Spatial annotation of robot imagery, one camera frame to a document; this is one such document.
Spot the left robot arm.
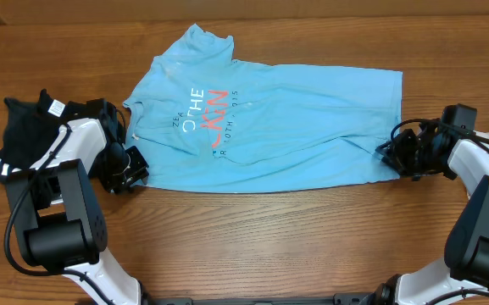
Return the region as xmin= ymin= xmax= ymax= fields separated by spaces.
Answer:
xmin=3 ymin=98 xmax=153 ymax=305

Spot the black folded t-shirt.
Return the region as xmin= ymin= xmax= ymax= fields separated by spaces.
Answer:
xmin=0 ymin=89 xmax=89 ymax=184

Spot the light blue printed t-shirt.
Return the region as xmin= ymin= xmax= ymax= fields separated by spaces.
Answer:
xmin=124 ymin=25 xmax=403 ymax=193

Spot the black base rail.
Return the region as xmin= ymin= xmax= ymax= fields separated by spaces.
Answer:
xmin=144 ymin=292 xmax=375 ymax=305

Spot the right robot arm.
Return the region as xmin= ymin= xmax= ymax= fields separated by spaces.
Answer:
xmin=362 ymin=104 xmax=489 ymax=304

